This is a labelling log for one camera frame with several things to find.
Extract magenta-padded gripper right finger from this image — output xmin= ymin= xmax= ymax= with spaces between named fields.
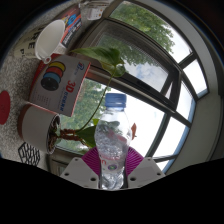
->
xmin=124 ymin=146 xmax=167 ymax=190

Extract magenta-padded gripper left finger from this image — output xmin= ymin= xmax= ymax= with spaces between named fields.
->
xmin=59 ymin=146 xmax=102 ymax=190

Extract clear plastic water bottle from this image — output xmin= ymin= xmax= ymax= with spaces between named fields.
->
xmin=94 ymin=92 xmax=133 ymax=191

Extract black lattice trivet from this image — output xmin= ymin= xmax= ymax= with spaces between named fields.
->
xmin=17 ymin=141 xmax=42 ymax=167

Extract potted plant in white pot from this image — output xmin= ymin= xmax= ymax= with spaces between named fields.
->
xmin=17 ymin=46 xmax=138 ymax=156

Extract red white filament box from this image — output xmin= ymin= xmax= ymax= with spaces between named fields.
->
xmin=28 ymin=54 xmax=92 ymax=118

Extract flat round red coaster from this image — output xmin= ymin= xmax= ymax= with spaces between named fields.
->
xmin=0 ymin=89 xmax=12 ymax=126

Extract white printed mug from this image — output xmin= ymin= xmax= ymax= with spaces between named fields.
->
xmin=13 ymin=19 xmax=68 ymax=65

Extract small white charger box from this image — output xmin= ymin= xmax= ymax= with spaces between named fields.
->
xmin=79 ymin=1 xmax=111 ymax=21

